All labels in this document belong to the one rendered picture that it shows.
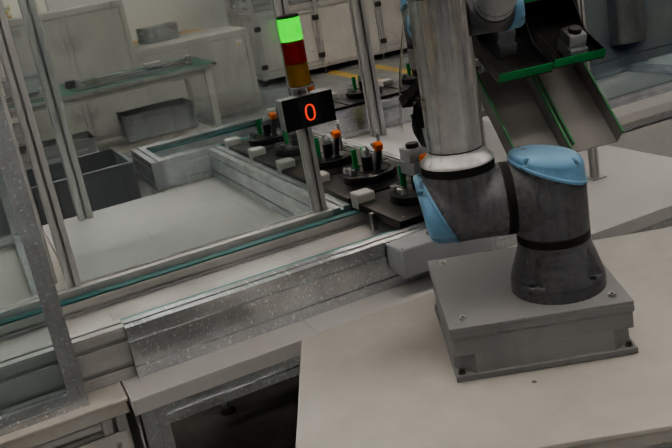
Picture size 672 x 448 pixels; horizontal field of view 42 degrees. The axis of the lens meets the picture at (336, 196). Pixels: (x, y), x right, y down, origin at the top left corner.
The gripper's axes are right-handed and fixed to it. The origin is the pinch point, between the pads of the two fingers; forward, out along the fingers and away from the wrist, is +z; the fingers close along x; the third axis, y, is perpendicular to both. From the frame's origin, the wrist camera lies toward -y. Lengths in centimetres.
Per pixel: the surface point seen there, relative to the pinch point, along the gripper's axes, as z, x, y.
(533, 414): 22, -26, 64
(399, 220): 10.4, -11.5, 0.6
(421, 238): 11.4, -12.7, 11.6
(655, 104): 21, 116, -59
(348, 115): 13, 38, -128
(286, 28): -31.6, -20.3, -20.4
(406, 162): 1.9, -2.0, -10.6
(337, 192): 10.4, -11.2, -31.5
